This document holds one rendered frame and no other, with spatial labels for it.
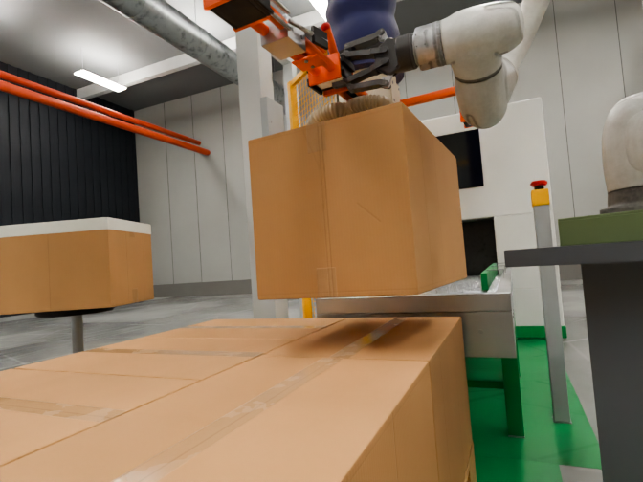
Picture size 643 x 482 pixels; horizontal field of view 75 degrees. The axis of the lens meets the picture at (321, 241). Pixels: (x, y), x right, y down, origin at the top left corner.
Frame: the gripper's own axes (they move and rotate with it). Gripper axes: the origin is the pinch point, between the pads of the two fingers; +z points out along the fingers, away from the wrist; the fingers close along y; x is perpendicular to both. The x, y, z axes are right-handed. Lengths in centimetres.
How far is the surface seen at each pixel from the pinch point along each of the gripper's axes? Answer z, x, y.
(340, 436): -15, -45, 65
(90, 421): 23, -49, 65
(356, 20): -2.5, 15.8, -20.2
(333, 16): 4.6, 17.4, -24.4
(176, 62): 691, 723, -484
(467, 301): -20, 58, 62
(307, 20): 323, 727, -482
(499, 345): -29, 58, 76
